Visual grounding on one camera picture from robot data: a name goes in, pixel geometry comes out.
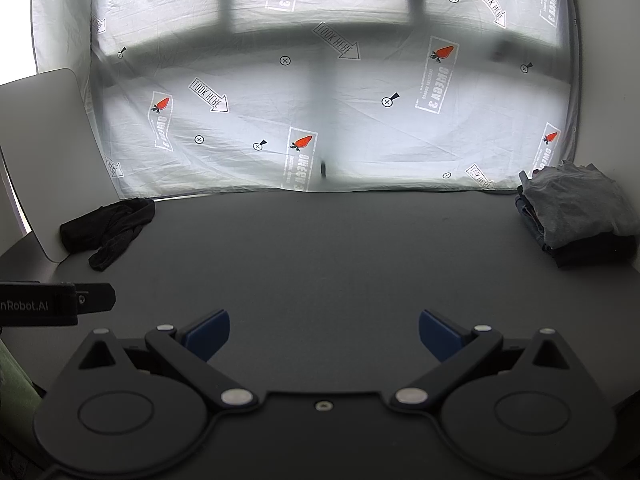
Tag black knit sweater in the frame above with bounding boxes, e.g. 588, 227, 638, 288
58, 198, 155, 272

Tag white rounded board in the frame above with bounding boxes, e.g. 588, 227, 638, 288
0, 68, 118, 263

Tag blue folded jeans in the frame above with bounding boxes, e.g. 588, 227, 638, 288
515, 186, 553, 255

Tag grey folded garment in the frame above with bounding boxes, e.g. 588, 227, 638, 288
518, 162, 639, 249

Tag white printed carrot curtain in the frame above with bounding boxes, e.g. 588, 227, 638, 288
30, 0, 577, 197

